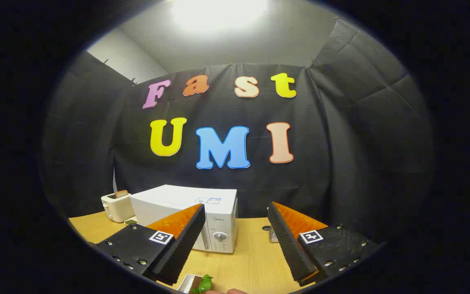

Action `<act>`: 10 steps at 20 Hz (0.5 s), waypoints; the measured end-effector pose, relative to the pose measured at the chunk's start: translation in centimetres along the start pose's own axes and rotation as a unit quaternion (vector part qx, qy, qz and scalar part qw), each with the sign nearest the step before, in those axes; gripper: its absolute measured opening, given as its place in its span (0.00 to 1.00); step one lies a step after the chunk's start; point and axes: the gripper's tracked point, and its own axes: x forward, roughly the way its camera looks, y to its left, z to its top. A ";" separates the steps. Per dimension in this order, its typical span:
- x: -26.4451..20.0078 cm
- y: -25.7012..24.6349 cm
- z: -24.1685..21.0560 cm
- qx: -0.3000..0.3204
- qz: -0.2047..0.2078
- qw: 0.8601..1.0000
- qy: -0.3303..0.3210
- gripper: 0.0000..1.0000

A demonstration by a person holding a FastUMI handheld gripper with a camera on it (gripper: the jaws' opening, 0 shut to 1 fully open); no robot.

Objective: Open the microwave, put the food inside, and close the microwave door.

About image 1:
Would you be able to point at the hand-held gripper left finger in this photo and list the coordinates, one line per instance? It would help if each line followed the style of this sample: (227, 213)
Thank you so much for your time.
(186, 241)

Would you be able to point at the white toaster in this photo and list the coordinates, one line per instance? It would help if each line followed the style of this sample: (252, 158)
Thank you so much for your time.
(116, 208)

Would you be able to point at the white microwave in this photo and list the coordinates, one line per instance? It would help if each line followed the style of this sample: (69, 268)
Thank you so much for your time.
(169, 200)

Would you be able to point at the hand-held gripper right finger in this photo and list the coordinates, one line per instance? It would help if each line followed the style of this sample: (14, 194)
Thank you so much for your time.
(288, 245)

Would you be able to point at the white square plate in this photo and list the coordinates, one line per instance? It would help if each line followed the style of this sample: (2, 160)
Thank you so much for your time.
(186, 283)

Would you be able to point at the brown toast slice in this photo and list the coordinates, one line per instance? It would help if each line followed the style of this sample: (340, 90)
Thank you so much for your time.
(120, 193)

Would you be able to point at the brown bread lettuce sandwich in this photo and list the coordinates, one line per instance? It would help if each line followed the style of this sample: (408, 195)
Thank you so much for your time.
(205, 282)

